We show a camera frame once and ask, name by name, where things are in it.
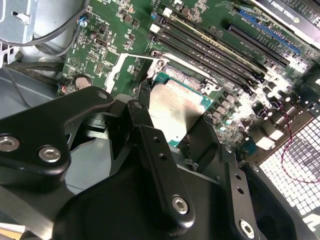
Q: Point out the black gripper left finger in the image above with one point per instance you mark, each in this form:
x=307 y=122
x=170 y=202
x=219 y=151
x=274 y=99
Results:
x=37 y=130

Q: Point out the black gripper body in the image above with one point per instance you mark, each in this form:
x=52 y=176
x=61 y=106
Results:
x=120 y=205

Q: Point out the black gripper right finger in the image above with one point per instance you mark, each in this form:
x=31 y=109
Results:
x=230 y=175

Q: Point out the silver green CPU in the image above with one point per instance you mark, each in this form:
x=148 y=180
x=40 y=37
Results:
x=172 y=110

